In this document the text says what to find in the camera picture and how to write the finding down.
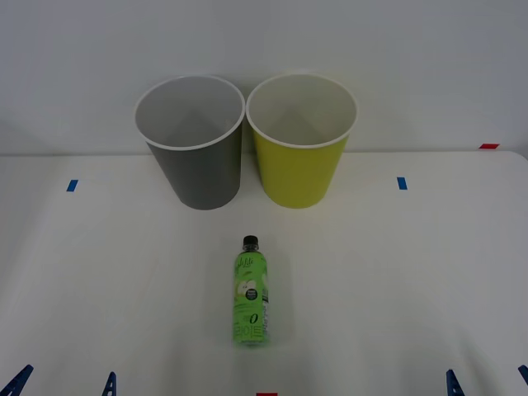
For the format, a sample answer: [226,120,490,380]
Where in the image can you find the green label plastic bottle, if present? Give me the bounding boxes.
[232,234,275,349]

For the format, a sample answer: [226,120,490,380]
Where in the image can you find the grey plastic waste bin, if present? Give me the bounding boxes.
[133,74,247,211]

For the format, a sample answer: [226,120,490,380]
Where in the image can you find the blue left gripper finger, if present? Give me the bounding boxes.
[101,371,118,396]
[0,364,35,396]

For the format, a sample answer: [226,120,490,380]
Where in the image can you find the yellow-green plastic waste bin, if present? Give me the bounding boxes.
[245,73,358,210]

